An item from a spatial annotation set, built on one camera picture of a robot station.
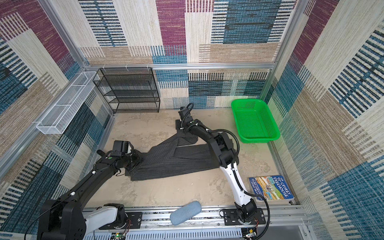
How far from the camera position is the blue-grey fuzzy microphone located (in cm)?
73

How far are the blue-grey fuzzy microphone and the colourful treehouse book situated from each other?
0.31 metres

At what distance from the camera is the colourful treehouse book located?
779 millimetres
